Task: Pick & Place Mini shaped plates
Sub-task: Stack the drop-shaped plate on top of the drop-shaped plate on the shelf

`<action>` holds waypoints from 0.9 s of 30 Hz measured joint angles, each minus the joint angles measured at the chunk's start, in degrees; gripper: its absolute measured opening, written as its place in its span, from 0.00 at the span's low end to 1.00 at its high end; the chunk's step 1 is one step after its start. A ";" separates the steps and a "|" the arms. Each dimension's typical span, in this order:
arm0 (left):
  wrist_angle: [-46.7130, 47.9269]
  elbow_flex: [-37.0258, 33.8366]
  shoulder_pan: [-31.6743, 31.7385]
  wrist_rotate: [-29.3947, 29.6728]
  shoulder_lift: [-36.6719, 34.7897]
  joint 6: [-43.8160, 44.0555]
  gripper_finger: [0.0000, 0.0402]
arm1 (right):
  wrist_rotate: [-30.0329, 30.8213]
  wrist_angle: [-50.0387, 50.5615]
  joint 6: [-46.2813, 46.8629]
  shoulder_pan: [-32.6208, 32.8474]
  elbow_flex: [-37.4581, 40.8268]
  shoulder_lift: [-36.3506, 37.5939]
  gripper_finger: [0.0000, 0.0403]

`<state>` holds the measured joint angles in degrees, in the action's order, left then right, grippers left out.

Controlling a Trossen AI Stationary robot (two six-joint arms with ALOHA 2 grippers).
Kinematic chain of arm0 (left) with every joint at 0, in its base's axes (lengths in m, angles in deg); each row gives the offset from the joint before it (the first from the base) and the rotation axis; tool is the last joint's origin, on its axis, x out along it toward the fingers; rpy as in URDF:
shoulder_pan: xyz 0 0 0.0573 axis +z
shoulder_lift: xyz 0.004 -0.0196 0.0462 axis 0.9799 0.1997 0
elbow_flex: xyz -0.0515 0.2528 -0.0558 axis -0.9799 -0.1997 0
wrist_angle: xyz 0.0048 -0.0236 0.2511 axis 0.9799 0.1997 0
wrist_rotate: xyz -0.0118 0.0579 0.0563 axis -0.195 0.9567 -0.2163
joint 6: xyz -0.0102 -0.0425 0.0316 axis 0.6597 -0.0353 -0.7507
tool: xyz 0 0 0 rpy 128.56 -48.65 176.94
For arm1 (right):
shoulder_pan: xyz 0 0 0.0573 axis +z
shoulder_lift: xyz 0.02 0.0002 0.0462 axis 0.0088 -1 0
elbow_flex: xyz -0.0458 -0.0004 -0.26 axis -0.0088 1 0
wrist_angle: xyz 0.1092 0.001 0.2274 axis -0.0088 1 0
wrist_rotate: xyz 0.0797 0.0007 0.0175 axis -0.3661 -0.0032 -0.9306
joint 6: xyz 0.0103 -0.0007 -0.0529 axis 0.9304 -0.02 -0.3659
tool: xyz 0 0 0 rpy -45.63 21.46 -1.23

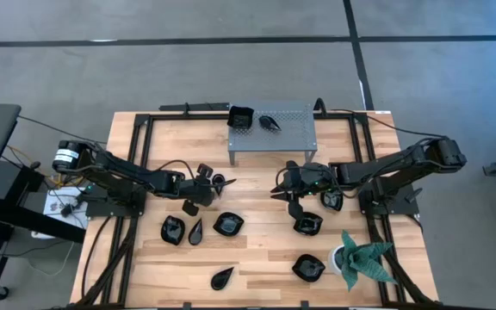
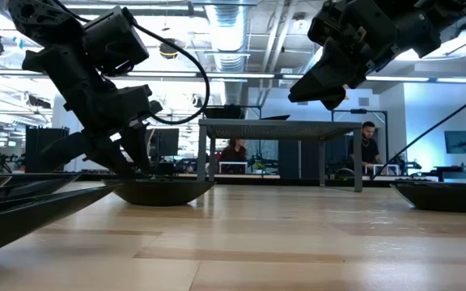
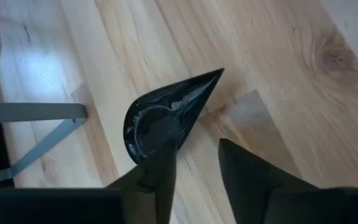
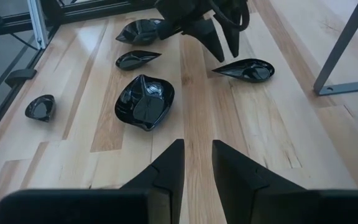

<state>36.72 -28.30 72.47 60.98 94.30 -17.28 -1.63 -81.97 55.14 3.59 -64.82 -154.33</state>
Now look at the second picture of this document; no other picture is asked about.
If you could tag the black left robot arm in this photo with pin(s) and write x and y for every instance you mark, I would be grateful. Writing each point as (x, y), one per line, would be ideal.
(35, 16)

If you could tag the black computer monitor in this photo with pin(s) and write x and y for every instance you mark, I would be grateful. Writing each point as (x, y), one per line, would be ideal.
(166, 141)

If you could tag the black mini plate pile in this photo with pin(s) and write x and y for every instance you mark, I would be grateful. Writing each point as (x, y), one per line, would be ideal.
(223, 113)

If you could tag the person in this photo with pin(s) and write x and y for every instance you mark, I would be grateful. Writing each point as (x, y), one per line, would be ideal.
(364, 149)
(233, 153)

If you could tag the wall-mounted screen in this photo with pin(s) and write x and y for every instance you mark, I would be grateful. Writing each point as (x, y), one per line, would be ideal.
(461, 141)

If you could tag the small green plant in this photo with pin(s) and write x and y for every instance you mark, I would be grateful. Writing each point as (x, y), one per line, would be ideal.
(259, 166)

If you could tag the grey perforated metal shelf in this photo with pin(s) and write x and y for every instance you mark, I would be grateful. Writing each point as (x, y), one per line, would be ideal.
(273, 129)

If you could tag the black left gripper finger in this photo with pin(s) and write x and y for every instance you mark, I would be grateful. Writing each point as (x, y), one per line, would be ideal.
(103, 151)
(138, 149)

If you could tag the black round mini plate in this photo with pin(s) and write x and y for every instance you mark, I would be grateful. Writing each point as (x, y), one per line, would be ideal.
(158, 194)

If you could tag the grey square wall vent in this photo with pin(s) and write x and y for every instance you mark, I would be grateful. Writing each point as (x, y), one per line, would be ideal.
(363, 101)

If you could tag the black table edge rail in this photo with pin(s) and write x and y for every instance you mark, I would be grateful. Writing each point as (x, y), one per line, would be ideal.
(257, 182)

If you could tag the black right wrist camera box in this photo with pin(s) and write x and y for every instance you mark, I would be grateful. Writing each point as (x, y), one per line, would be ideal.
(326, 26)

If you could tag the silver ventilation duct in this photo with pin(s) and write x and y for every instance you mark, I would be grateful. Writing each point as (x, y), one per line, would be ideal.
(229, 40)

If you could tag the black cabinet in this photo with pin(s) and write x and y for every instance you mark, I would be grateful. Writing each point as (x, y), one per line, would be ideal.
(35, 141)

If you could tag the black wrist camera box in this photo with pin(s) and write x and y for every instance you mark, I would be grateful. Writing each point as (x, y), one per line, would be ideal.
(326, 26)
(113, 40)

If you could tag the long ceiling light bar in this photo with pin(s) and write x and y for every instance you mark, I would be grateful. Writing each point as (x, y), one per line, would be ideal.
(233, 75)
(459, 80)

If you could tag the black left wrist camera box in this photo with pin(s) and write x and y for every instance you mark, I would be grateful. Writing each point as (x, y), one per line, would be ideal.
(113, 40)

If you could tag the black leaf-shaped mini plate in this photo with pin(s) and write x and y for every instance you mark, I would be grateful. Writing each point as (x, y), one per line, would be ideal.
(443, 198)
(14, 222)

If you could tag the black metal stand frame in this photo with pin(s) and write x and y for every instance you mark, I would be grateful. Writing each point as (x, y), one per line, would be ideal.
(358, 111)

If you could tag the white frame table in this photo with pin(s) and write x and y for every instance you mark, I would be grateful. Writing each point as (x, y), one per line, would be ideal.
(380, 165)
(233, 163)

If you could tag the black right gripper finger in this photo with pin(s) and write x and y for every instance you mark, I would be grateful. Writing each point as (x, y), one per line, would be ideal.
(334, 101)
(326, 77)

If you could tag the black desk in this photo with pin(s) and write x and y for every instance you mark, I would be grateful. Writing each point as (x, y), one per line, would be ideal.
(463, 169)

